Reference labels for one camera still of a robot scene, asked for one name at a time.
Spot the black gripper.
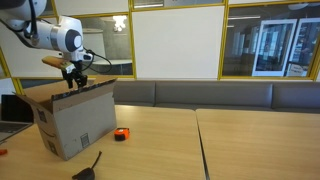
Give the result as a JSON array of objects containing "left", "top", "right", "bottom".
[{"left": 62, "top": 68, "right": 89, "bottom": 90}]

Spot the orange black strapped tape measure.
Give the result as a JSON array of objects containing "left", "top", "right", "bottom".
[{"left": 71, "top": 150, "right": 103, "bottom": 180}]

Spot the brown cardboard carton box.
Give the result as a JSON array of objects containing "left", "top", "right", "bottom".
[{"left": 16, "top": 74, "right": 118, "bottom": 162}]

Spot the small orange tape measure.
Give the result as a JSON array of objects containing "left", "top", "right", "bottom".
[{"left": 113, "top": 127, "right": 131, "bottom": 142}]

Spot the grey open laptop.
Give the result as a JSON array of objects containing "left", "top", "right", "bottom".
[{"left": 0, "top": 94, "right": 35, "bottom": 144}]

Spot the white cluster pendant lamp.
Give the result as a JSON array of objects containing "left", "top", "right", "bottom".
[{"left": 112, "top": 14, "right": 128, "bottom": 33}]

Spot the grey upholstered bench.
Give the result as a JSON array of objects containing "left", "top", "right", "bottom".
[{"left": 18, "top": 78, "right": 320, "bottom": 115}]

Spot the white framed glass door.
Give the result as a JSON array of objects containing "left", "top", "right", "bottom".
[
  {"left": 286, "top": 17, "right": 320, "bottom": 78},
  {"left": 252, "top": 18, "right": 298, "bottom": 78}
]

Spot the tan wrist camera mount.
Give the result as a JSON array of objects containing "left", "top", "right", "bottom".
[{"left": 41, "top": 55, "right": 77, "bottom": 74}]

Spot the yellow window frame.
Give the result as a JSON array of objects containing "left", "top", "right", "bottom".
[
  {"left": 49, "top": 0, "right": 137, "bottom": 81},
  {"left": 218, "top": 0, "right": 320, "bottom": 82}
]

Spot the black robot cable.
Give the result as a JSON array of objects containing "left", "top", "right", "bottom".
[{"left": 26, "top": 0, "right": 114, "bottom": 75}]

